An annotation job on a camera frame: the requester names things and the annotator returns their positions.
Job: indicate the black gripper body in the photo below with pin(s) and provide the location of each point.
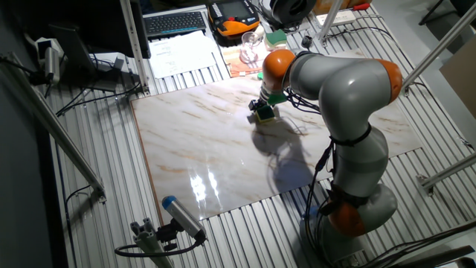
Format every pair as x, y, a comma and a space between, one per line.
262, 103

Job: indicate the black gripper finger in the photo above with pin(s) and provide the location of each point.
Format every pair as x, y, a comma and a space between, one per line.
254, 106

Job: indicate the green yellow sponge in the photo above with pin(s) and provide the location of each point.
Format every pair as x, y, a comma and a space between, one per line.
266, 115

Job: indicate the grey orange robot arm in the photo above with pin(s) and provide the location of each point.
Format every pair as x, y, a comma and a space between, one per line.
349, 89

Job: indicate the green white sponge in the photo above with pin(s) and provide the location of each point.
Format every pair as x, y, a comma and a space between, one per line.
275, 37

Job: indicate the orange striped towel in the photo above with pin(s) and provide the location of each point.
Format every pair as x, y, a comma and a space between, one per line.
238, 69

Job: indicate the clear glass cup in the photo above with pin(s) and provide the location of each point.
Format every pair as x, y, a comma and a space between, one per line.
250, 56

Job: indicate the marble pattern board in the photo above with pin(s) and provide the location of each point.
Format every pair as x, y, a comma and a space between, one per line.
208, 149

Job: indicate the black plug adapter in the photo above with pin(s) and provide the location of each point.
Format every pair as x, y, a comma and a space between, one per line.
306, 41

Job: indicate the orange black teach pendant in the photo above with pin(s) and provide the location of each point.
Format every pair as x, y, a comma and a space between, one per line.
232, 26

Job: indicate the white printed paper sheet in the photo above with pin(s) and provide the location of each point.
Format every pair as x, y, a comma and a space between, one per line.
182, 54

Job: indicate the black round spool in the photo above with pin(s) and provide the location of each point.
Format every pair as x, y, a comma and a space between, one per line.
288, 11

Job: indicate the black keyboard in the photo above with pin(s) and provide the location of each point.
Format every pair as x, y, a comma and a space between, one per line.
175, 23

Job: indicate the white power strip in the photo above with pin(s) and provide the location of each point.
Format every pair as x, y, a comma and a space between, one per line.
344, 16

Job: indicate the brown cardboard box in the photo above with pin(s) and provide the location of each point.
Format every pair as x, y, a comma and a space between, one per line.
351, 3

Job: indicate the red screwdriver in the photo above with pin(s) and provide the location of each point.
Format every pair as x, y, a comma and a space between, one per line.
361, 6

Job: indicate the black computer monitor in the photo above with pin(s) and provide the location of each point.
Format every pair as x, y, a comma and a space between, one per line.
100, 30

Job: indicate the aluminium profile stub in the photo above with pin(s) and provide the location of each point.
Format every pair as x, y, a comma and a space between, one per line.
148, 242

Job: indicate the brown cardboard panel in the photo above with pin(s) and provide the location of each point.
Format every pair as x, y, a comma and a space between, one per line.
461, 82

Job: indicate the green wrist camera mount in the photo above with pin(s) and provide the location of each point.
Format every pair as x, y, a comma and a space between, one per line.
277, 98

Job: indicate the aluminium frame post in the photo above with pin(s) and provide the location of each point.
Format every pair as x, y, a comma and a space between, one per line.
329, 22
132, 37

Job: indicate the silver camera with blue cap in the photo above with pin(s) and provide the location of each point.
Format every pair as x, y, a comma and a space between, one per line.
182, 216

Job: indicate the black camera ball mount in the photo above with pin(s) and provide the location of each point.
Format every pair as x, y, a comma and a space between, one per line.
167, 233

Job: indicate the aluminium frame beam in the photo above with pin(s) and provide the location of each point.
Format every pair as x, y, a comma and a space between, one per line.
446, 173
56, 130
439, 46

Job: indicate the silver depth camera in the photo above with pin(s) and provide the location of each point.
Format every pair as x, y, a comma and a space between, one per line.
52, 63

